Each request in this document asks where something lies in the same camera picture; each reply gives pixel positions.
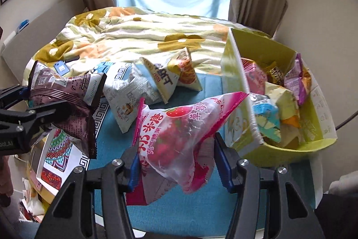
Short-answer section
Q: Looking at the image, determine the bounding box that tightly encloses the dark brown snack bag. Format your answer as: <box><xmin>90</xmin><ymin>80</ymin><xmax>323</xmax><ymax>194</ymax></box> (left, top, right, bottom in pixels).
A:
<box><xmin>28</xmin><ymin>61</ymin><xmax>107</xmax><ymax>159</ymax></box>

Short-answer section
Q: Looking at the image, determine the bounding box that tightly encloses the blue white snack bag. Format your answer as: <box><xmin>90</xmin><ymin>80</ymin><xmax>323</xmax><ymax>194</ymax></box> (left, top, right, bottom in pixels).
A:
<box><xmin>249</xmin><ymin>93</ymin><xmax>281</xmax><ymax>143</ymax></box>

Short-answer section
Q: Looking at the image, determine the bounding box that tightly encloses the strawberry pink snack bag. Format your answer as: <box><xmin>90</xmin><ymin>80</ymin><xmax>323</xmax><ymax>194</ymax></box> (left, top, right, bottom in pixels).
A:
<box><xmin>126</xmin><ymin>92</ymin><xmax>248</xmax><ymax>206</ymax></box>

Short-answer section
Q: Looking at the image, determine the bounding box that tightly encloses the pink striped snack bag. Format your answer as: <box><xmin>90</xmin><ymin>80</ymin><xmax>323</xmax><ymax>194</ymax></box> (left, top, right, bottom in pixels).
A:
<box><xmin>241</xmin><ymin>58</ymin><xmax>268</xmax><ymax>95</ymax></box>

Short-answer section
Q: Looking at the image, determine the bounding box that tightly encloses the purple snack bag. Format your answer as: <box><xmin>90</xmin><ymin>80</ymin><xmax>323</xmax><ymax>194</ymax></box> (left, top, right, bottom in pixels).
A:
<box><xmin>284</xmin><ymin>53</ymin><xmax>312</xmax><ymax>106</ymax></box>

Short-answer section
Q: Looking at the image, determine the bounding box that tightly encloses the gold chocolate pillows snack bag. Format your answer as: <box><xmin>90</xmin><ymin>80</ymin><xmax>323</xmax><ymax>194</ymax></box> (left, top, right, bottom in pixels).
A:
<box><xmin>262</xmin><ymin>61</ymin><xmax>284</xmax><ymax>87</ymax></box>

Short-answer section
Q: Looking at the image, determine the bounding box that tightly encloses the orange snack bag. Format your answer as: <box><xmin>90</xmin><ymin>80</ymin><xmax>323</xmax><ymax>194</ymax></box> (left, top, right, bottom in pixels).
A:
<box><xmin>265</xmin><ymin>82</ymin><xmax>300</xmax><ymax>147</ymax></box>

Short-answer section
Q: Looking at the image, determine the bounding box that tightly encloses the grey headboard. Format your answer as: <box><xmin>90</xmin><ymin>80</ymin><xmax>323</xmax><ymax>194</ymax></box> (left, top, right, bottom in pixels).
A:
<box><xmin>1</xmin><ymin>0</ymin><xmax>85</xmax><ymax>82</ymax></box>

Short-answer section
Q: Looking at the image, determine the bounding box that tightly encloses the blue tag on duvet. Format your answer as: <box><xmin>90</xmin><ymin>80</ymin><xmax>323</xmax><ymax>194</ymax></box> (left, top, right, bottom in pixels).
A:
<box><xmin>53</xmin><ymin>61</ymin><xmax>70</xmax><ymax>76</ymax></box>

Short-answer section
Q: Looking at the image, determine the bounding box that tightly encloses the blue patterned tablecloth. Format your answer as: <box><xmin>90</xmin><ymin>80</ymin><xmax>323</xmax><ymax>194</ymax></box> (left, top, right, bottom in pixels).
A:
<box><xmin>36</xmin><ymin>64</ymin><xmax>317</xmax><ymax>238</ymax></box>

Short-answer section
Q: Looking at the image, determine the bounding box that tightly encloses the blue white object on headboard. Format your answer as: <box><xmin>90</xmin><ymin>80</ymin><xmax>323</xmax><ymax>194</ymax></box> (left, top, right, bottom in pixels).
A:
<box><xmin>3</xmin><ymin>19</ymin><xmax>30</xmax><ymax>46</ymax></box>

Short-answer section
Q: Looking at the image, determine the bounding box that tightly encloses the green cardboard box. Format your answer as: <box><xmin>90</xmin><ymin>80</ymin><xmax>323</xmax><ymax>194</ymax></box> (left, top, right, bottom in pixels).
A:
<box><xmin>221</xmin><ymin>28</ymin><xmax>337</xmax><ymax>167</ymax></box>

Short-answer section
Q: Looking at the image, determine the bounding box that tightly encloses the floral striped duvet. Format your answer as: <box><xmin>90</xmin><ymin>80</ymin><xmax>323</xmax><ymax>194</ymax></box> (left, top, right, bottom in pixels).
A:
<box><xmin>22</xmin><ymin>5</ymin><xmax>270</xmax><ymax>87</ymax></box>

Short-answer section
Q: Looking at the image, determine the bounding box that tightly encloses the white grey snack bag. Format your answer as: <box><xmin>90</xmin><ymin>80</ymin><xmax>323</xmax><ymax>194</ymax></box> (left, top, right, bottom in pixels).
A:
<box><xmin>94</xmin><ymin>61</ymin><xmax>162</xmax><ymax>133</ymax></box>

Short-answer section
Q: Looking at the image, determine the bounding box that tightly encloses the cream orange chips bag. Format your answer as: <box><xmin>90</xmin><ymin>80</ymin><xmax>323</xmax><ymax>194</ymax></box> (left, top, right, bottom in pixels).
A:
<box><xmin>140</xmin><ymin>47</ymin><xmax>202</xmax><ymax>104</ymax></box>

